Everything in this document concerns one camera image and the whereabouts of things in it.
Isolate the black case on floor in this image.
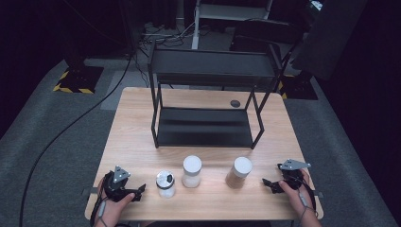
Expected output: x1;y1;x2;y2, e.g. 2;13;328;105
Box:
229;18;305;54

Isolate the white metal stand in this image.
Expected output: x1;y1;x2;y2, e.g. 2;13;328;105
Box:
191;0;274;51

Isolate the right gripper grey wrist cord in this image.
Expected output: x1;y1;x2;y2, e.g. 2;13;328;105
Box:
298;175;318;223

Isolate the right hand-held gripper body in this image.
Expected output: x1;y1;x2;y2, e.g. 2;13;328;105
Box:
276;158;312;191

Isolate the black two-tier metal rack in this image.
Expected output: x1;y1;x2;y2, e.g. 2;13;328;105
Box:
148;41;285;150

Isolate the person's left hand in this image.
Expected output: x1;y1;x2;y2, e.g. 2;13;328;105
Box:
95;177;136;227

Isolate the black yellow striped stand base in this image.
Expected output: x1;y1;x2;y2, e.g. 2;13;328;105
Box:
277;73;320;101
52;64;105;95

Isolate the person's right hand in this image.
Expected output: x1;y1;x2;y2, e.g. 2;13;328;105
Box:
278;168;318;219

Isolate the white-lidded jar of white powder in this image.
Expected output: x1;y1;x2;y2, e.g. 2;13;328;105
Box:
181;154;203;189

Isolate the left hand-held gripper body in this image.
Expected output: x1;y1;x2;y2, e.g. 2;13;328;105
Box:
103;165;142;203

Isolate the long black floor cable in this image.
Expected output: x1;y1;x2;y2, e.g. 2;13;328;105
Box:
18;51;134;227

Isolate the tangle of floor cables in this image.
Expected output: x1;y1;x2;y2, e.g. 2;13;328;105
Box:
137;20;197;49

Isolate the glass shaker with silver lid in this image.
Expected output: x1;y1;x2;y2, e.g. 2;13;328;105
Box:
155;169;176;199

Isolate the white-lidded jar of brown powder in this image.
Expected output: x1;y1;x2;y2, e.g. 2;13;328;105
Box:
224;156;253;190

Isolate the large dark tilted panel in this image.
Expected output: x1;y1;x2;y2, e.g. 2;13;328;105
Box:
290;0;369;81

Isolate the gripper grey wrist cord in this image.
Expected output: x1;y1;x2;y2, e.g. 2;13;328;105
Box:
90;188;110;227
298;175;318;223

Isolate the left gripper grey wrist cord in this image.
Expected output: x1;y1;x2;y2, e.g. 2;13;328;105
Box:
90;188;110;227

